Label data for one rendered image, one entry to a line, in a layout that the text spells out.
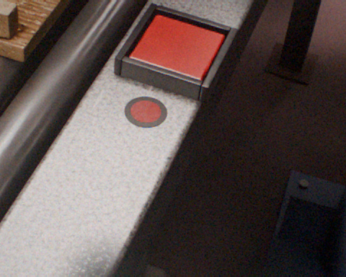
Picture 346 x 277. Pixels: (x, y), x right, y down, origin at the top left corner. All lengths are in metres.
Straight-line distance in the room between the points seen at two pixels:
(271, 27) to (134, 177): 1.64
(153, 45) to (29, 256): 0.20
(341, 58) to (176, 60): 1.52
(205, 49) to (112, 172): 0.14
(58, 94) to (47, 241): 0.13
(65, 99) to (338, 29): 1.66
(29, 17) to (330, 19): 1.66
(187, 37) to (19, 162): 0.17
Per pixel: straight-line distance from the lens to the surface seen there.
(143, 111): 0.57
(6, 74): 0.61
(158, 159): 0.54
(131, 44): 0.60
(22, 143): 0.55
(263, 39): 2.10
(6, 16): 0.59
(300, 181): 1.75
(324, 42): 2.14
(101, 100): 0.58
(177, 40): 0.61
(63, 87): 0.59
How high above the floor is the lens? 1.33
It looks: 48 degrees down
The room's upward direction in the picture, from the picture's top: 7 degrees clockwise
